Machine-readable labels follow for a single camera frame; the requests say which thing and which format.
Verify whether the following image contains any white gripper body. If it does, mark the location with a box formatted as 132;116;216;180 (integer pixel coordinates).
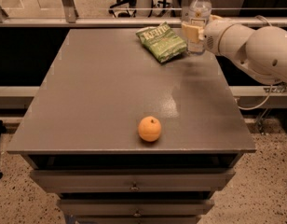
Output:
204;19;239;56

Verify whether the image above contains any clear plastic water bottle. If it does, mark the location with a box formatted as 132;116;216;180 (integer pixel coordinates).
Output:
187;0;212;55

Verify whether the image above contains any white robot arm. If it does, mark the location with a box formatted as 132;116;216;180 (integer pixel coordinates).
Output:
182;17;287;85

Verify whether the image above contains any green jalapeno chip bag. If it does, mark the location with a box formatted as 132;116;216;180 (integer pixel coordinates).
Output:
136;22;186;63

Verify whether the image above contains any black office chair base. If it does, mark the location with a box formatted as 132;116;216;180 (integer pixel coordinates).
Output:
108;0;173;18

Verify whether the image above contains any orange fruit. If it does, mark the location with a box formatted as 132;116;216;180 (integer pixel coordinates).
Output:
138;116;161;142

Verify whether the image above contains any grey drawer cabinet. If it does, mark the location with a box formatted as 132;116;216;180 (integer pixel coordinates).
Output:
7;29;255;224

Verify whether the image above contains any metal railing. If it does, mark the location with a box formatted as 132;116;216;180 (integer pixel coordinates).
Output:
0;0;287;27

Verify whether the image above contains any upper grey drawer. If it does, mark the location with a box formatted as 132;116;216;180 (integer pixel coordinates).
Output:
31;169;235;193

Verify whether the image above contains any grey drawer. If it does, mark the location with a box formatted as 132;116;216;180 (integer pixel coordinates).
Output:
31;169;235;193
58;199;214;217

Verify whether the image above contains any lower grey drawer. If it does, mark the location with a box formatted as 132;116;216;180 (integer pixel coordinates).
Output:
58;199;214;217

